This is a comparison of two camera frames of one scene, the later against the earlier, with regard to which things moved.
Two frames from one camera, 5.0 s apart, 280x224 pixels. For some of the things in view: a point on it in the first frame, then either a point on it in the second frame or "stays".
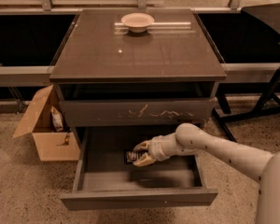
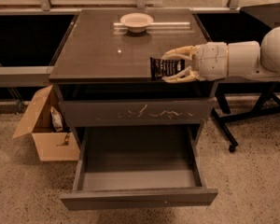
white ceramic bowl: (137, 22) stays
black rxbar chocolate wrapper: (132, 155) to (163, 67)
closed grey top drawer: (95, 113) stays
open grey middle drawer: (105, 180) stays
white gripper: (158, 149) to (212, 61)
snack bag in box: (57, 119) stays
